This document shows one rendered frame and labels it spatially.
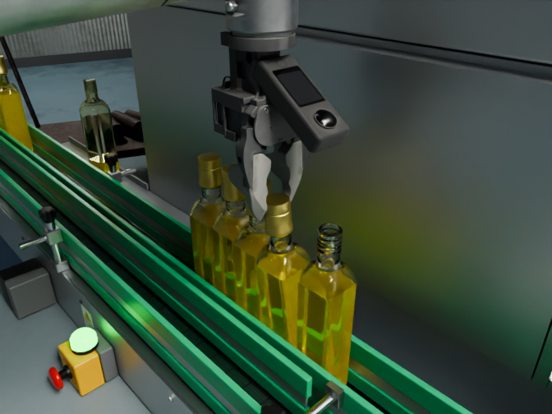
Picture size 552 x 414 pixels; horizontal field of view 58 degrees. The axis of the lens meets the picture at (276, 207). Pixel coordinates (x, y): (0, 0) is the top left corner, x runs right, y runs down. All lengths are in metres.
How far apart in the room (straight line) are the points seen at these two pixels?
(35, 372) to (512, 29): 0.91
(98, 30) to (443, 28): 6.87
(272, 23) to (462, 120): 0.23
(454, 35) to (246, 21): 0.22
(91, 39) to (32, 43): 0.72
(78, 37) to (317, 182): 6.69
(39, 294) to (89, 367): 0.28
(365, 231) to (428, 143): 0.17
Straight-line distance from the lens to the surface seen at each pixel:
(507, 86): 0.56
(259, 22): 0.51
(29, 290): 1.13
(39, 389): 1.00
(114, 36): 7.38
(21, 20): 0.30
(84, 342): 0.91
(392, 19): 0.62
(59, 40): 7.31
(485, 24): 0.57
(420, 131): 0.61
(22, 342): 1.11
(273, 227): 0.60
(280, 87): 0.51
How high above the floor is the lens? 1.44
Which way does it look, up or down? 28 degrees down
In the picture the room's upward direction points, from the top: straight up
